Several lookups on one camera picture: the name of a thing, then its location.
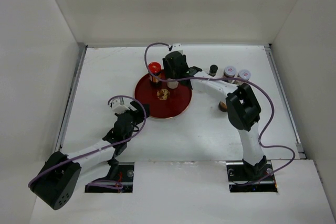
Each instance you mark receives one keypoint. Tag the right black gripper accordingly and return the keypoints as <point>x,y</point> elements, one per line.
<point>168,72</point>

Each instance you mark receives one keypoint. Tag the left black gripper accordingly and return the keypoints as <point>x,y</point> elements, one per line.
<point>139,114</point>

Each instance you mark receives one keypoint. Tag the clear salt grinder black top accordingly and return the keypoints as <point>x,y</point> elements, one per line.
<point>172,84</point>

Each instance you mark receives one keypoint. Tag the red-lid dark sauce jar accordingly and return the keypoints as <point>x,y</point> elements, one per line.
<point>155,73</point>

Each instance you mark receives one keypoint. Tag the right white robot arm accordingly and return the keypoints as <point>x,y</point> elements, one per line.
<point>243,109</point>

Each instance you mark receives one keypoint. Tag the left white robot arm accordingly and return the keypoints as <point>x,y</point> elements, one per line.
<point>63,173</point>

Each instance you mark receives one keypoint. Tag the round red lacquer tray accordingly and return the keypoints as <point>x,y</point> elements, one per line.
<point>164,102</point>

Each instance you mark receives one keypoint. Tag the black-cap spice bottle rear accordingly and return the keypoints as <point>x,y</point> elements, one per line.
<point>213,70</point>

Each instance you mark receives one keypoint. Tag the white-lid spice jar left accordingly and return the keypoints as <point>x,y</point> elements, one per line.
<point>229,72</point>

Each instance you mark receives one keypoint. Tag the white-lid spice jar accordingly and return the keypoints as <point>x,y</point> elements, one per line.
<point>243,75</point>
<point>229,72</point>

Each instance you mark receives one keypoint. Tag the white-lid spice jar right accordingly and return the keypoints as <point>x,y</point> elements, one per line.
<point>243,75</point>

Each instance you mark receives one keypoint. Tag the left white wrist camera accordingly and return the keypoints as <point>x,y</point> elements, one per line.
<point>118,106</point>

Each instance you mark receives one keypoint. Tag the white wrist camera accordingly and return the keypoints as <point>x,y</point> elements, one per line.
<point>176,47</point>
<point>118,106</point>

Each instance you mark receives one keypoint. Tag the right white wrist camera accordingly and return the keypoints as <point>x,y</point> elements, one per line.
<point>176,47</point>

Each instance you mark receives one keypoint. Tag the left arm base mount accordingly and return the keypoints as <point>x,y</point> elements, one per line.
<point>117,179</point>

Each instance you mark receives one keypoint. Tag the left aluminium table rail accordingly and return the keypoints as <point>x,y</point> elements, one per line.
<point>60,136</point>

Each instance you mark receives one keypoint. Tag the aluminium table rail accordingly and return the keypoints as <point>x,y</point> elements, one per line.
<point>60,136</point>
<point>284,99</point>

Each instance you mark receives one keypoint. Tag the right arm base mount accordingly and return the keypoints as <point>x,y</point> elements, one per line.
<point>240,182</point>

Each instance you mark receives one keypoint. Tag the right aluminium table rail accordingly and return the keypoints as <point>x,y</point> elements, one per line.
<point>284,99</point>

